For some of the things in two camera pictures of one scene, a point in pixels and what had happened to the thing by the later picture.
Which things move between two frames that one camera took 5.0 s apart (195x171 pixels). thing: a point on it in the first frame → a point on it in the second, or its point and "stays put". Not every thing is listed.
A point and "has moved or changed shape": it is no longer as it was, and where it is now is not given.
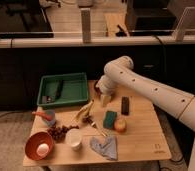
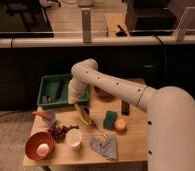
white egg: (42, 149) stays put
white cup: (74, 138) stays put
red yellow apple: (120, 125) stays put
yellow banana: (84, 111) has moved or changed shape
